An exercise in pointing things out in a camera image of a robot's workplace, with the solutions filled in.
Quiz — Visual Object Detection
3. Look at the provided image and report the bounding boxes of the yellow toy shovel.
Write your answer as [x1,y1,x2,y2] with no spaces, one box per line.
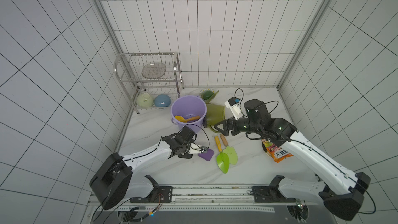
[174,115,201,123]

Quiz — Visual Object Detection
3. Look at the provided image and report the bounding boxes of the light green trowel wooden handle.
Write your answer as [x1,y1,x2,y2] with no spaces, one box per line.
[220,134,238,165]

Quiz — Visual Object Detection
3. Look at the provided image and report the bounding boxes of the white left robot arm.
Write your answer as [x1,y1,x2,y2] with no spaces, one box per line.
[89,127,207,210]

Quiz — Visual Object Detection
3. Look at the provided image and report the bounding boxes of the olive green watering can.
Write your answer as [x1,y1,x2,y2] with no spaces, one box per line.
[203,104,226,133]

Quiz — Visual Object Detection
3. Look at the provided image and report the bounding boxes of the pale green ceramic bowl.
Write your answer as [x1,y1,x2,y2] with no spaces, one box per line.
[136,92,154,108]

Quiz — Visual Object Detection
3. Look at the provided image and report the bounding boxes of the purple plastic bucket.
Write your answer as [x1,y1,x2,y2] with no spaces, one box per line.
[170,95,207,133]

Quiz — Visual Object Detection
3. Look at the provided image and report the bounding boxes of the glass plate on rack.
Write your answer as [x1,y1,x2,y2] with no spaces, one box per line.
[142,62,167,79]

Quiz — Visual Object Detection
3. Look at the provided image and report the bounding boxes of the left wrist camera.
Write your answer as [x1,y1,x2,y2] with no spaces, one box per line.
[188,143,208,154]

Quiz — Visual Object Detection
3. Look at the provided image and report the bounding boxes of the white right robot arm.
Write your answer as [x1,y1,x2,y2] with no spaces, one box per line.
[214,97,371,221]

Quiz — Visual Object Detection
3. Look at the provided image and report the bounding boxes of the small floral bowl green inside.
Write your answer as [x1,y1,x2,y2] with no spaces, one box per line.
[200,89,219,103]

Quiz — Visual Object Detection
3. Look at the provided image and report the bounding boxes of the bright green trowel yellow handle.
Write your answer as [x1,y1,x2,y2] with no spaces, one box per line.
[214,135,230,174]

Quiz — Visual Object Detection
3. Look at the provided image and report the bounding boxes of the orange snack packet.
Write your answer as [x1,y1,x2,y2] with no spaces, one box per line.
[262,140,293,163]

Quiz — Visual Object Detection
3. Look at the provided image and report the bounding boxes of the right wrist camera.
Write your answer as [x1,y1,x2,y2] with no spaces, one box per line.
[224,96,243,120]

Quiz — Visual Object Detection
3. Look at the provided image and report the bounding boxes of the blue ceramic bowl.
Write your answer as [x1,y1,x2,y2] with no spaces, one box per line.
[154,94,172,107]

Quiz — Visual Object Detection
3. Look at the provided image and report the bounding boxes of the purple toy shovel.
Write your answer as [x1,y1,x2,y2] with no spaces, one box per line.
[198,148,214,161]

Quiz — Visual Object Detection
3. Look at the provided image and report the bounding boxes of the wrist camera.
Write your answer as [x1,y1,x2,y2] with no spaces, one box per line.
[224,96,243,120]
[188,143,208,154]

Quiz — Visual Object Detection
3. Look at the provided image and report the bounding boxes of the metal base rail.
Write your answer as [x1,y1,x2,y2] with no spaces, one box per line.
[98,185,322,214]

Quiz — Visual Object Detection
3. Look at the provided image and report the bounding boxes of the steel dish rack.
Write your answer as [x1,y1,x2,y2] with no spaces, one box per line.
[114,52,185,114]

